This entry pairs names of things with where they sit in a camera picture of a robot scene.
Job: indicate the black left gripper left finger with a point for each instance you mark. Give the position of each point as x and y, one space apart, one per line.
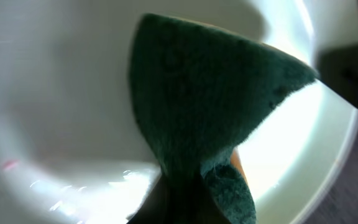
159 207

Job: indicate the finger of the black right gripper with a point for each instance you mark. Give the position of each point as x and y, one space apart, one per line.
338 69

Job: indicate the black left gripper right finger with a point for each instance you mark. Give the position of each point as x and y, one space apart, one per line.
206 210

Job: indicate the mint green plate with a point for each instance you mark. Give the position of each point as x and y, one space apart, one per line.
70 151

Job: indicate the green yellow sponge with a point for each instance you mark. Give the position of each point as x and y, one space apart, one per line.
197 92

